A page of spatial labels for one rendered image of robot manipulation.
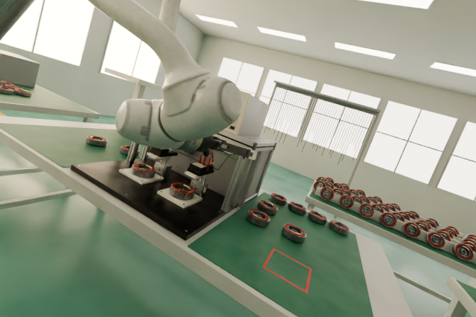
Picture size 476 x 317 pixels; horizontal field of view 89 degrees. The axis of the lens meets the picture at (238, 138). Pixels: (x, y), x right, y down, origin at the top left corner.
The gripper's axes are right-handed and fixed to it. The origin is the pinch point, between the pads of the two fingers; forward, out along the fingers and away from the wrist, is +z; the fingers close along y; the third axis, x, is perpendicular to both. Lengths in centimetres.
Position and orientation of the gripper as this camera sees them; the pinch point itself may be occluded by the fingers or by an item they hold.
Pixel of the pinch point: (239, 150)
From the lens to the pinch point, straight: 83.1
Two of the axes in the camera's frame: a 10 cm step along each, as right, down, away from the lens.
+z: 6.1, 2.2, 7.6
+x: 3.0, -9.5, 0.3
